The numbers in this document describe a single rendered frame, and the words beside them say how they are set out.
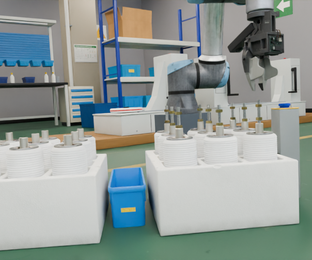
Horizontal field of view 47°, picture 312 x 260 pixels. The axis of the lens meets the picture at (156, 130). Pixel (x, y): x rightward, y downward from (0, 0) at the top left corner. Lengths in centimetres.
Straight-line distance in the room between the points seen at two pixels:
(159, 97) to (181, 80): 191
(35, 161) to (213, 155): 48
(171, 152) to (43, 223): 38
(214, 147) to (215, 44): 65
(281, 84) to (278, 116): 349
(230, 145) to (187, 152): 12
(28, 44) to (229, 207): 621
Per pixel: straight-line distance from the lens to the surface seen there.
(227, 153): 100
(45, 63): 677
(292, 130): 130
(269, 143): 105
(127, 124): 305
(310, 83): 690
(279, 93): 476
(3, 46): 684
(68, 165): 97
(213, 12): 154
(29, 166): 99
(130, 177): 133
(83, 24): 756
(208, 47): 156
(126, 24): 632
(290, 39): 718
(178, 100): 153
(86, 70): 742
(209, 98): 379
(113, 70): 635
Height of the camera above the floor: 36
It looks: 5 degrees down
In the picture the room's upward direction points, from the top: 3 degrees counter-clockwise
